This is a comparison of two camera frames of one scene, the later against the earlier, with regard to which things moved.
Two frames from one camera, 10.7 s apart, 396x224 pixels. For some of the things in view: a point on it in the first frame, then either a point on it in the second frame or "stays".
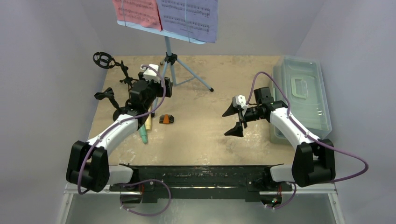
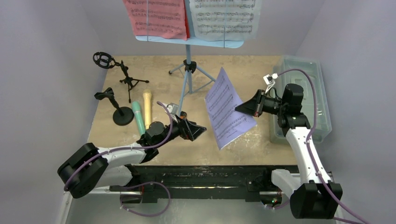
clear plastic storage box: x=301 y=79 stays
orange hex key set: x=166 y=119 → x=183 y=115
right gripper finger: x=236 y=131 → x=254 y=106
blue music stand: x=180 y=73 → x=190 y=65
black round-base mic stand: x=109 y=92 stays
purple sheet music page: x=195 y=19 → x=221 y=100
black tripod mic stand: x=105 y=60 stays
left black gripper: x=160 y=89 → x=188 y=129
